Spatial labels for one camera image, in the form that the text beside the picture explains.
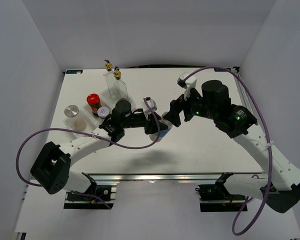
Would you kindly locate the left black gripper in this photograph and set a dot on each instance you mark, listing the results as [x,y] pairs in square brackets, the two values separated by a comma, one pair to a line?
[150,126]

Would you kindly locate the small red-label lid jar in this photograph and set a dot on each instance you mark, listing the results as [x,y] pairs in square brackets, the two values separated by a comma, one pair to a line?
[103,112]

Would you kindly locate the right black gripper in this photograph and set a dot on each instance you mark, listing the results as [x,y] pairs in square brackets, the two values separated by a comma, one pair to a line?
[177,106]

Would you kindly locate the right side aluminium rail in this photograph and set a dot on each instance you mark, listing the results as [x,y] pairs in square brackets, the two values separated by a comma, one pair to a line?
[245,99]

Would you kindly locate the aluminium front rail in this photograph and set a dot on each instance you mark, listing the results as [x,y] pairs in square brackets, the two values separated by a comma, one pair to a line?
[183,177]

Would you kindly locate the white compartment organizer tray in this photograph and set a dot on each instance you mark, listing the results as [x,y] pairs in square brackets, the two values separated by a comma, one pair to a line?
[86,118]

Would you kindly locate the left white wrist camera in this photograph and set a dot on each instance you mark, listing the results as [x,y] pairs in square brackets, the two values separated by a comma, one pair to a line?
[149,106]

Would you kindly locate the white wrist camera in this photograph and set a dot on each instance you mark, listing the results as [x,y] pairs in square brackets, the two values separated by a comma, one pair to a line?
[149,106]
[187,83]

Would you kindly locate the blue label silver-lid jar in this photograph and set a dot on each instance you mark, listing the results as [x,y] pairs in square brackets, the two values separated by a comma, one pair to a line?
[166,126]

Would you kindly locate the red lid sauce jar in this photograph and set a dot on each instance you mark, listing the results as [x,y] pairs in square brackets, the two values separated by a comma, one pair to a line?
[94,101]

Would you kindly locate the aluminium rail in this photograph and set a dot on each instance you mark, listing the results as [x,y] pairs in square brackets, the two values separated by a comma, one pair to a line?
[245,99]
[183,177]

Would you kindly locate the dark sauce glass bottle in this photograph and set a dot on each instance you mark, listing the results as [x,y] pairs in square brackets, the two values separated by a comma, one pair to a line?
[120,86]

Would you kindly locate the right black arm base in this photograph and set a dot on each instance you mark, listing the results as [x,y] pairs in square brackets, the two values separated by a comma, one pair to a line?
[213,197]

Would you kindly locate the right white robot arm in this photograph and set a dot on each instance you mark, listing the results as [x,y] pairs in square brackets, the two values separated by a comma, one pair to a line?
[282,192]

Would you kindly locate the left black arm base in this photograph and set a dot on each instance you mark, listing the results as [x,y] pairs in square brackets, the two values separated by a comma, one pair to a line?
[95,197]

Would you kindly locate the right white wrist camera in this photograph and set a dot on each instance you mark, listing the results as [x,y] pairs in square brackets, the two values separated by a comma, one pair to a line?
[187,83]

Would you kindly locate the tall jar white powder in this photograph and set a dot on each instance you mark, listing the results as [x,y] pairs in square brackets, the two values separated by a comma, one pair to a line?
[74,118]

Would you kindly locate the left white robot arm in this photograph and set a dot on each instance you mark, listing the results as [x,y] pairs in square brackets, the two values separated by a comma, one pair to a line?
[52,166]

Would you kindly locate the clear liquid glass bottle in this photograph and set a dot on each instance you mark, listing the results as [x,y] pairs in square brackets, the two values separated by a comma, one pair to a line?
[110,78]

